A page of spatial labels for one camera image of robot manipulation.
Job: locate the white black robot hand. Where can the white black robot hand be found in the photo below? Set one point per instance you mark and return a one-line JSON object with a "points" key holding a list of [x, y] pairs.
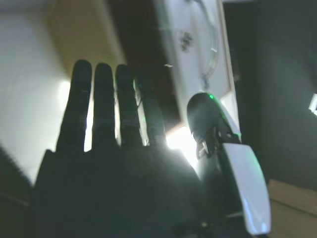
{"points": [[111, 186]]}

